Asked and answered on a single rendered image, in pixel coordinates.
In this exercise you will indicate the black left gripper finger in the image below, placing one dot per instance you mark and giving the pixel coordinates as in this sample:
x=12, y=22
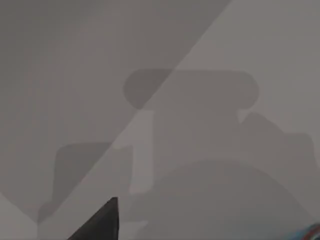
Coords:
x=105, y=222

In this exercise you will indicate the blue and red can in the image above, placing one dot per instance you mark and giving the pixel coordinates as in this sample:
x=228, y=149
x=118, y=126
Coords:
x=313, y=234

